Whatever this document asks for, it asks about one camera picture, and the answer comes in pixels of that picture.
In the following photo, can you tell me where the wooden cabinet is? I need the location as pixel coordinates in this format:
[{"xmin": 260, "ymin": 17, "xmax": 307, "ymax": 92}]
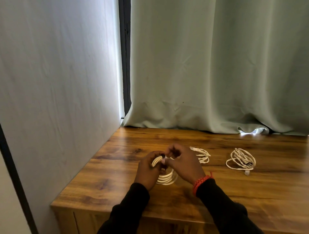
[{"xmin": 50, "ymin": 126, "xmax": 309, "ymax": 234}]

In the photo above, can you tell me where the grey-green curtain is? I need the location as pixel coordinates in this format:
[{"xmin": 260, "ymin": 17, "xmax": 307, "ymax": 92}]
[{"xmin": 122, "ymin": 0, "xmax": 309, "ymax": 136}]

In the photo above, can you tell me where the white side panel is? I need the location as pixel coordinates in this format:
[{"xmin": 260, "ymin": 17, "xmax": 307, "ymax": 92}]
[{"xmin": 0, "ymin": 0, "xmax": 124, "ymax": 234}]

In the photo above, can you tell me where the person's right forearm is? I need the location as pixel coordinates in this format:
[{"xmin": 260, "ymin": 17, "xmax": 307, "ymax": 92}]
[{"xmin": 196, "ymin": 179, "xmax": 265, "ymax": 234}]

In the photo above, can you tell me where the white cable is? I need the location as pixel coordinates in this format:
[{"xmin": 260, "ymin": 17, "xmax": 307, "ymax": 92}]
[
  {"xmin": 151, "ymin": 155, "xmax": 179, "ymax": 185},
  {"xmin": 226, "ymin": 148, "xmax": 256, "ymax": 176},
  {"xmin": 189, "ymin": 146, "xmax": 211, "ymax": 164}
]

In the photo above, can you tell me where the person's right hand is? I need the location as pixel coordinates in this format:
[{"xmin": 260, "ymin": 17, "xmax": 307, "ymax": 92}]
[{"xmin": 164, "ymin": 143, "xmax": 206, "ymax": 185}]

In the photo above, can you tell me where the black window frame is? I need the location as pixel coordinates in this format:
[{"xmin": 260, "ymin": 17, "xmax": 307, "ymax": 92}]
[{"xmin": 118, "ymin": 0, "xmax": 132, "ymax": 116}]

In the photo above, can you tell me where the person's left forearm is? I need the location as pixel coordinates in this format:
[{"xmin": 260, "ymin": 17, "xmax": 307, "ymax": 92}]
[{"xmin": 96, "ymin": 183, "xmax": 151, "ymax": 234}]

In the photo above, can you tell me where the person's left hand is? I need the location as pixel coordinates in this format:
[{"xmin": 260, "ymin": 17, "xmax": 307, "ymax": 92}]
[{"xmin": 134, "ymin": 150, "xmax": 167, "ymax": 192}]

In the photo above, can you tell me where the red braided bracelet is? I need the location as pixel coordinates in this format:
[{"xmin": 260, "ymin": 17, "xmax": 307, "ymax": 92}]
[{"xmin": 192, "ymin": 172, "xmax": 215, "ymax": 196}]

